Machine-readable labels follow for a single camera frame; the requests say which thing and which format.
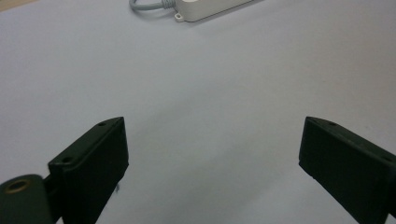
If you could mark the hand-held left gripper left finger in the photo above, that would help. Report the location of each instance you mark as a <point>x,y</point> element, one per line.
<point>90,165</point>

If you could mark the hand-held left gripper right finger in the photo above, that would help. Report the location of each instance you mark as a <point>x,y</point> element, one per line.
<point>348,168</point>

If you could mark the white power strip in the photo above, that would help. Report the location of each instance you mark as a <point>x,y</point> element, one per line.
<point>205,8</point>

